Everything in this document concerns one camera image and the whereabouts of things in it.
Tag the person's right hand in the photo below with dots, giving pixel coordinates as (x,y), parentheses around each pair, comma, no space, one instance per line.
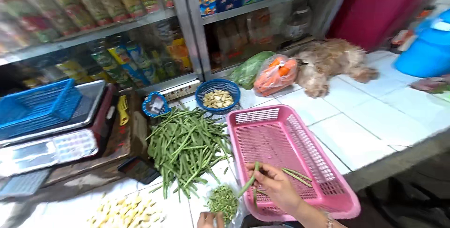
(281,187)

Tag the person's left hand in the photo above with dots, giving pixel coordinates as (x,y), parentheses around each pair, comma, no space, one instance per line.
(210,221)

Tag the person's left fingers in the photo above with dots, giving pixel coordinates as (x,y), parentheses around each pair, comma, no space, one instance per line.
(210,220)

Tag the person's right thumb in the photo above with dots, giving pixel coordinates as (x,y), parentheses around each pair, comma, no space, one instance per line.
(264,179)

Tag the person's right fingers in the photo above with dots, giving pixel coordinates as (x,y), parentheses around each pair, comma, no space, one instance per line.
(268,168)

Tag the single green bean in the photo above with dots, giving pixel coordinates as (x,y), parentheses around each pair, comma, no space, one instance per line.
(255,197)
(246,186)

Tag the person's right forearm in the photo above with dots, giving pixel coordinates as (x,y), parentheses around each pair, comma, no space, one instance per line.
(314,215)

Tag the pile of chopped green pieces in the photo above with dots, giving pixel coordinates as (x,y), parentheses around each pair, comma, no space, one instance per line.
(222,202)

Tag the loose long bean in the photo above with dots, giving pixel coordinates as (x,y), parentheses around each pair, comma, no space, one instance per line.
(297,173)
(299,179)

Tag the clear plastic bag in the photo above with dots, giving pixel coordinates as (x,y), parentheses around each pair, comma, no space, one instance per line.
(240,214)

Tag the pink plastic basket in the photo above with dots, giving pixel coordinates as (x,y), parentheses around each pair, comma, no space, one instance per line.
(276,109)

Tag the pile of whole green beans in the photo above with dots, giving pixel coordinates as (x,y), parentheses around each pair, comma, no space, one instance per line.
(186,147)

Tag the pile of peeled garlic cloves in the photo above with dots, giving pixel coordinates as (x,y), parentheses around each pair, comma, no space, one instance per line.
(126,214)

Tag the heap of pale garlic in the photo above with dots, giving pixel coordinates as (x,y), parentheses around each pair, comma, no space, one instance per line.
(218,99)

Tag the black rectangular device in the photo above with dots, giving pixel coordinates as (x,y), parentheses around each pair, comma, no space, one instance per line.
(140,170)

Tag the bag of orange vegetables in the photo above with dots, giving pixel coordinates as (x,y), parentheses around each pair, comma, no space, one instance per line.
(276,76)

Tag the round blue plastic basket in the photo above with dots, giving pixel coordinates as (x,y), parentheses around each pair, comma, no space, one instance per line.
(200,102)

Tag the large green vegetable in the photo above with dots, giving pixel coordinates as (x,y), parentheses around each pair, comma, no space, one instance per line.
(251,68)

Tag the white power strip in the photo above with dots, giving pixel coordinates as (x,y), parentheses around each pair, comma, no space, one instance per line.
(182,90)

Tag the brown wooden box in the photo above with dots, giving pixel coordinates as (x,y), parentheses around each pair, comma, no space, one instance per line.
(116,150)

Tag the fluffy light brown animal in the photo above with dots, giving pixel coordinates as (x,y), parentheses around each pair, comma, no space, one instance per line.
(328,59)

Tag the blue heart-shaped basket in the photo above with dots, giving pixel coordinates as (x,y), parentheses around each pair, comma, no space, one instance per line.
(147,106)

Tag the yellow plastic comb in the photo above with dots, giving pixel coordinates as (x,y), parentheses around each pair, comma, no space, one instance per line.
(123,111)

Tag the digital weighing scale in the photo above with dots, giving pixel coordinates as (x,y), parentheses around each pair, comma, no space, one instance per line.
(75,144)

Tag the glass cabinet with packaged goods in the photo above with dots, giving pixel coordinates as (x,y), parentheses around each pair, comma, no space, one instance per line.
(196,27)

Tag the purple and green vegetable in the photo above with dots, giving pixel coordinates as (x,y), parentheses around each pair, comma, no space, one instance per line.
(430,84)

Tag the grey flat tray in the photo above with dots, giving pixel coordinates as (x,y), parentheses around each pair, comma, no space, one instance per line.
(26,184)

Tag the blue plastic bucket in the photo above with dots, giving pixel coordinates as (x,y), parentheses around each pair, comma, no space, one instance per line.
(425,54)

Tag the rectangular blue plastic basket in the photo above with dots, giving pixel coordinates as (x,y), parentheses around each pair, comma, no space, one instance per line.
(45,110)

